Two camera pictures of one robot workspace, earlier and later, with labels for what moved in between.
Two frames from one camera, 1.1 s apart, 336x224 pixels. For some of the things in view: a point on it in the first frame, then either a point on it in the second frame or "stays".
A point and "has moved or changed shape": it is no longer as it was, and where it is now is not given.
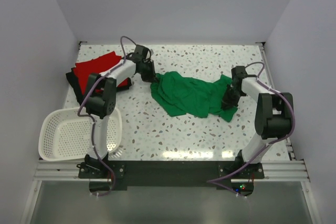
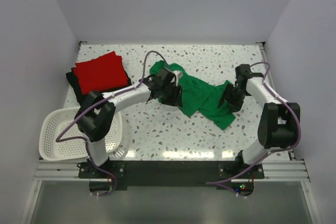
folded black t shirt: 82,97 stays
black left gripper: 151,77 → 178,100
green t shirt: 178,94 has moved or changed shape
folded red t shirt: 83,70 stays
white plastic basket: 64,136 stays
